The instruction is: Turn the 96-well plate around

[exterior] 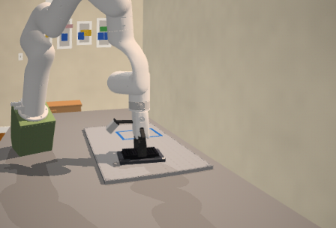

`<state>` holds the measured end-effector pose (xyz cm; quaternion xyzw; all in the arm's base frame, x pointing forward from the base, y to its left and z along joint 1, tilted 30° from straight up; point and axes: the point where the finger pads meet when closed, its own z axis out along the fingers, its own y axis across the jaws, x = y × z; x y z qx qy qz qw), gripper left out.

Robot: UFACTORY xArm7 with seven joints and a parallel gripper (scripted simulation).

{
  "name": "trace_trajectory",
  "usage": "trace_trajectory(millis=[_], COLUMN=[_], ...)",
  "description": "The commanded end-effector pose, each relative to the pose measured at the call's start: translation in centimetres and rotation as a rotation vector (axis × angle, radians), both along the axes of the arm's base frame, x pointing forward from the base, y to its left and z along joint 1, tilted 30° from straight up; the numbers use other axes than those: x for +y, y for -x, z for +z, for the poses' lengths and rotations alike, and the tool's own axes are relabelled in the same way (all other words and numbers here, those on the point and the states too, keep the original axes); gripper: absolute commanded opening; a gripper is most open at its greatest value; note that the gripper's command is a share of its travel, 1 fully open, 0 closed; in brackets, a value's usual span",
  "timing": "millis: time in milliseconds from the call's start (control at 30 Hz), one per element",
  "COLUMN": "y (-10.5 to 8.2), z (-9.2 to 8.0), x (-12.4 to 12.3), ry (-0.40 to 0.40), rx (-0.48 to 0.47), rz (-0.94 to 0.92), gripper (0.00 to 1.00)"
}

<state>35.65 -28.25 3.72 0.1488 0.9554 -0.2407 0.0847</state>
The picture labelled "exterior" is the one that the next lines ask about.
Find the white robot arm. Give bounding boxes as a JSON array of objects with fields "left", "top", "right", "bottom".
[{"left": 10, "top": 0, "right": 150, "bottom": 122}]

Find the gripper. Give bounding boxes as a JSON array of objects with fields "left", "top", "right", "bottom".
[{"left": 129, "top": 109, "right": 150, "bottom": 157}]

